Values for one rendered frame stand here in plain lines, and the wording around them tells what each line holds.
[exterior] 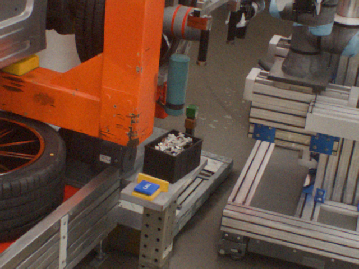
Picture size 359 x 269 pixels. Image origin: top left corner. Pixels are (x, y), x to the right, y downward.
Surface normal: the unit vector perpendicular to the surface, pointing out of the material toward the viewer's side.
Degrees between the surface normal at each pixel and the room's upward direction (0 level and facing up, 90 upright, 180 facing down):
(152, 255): 90
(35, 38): 90
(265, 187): 0
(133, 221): 0
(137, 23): 90
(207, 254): 0
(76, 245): 90
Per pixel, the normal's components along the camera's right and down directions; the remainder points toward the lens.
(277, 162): 0.10, -0.90
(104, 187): 0.91, 0.26
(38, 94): -0.40, 0.35
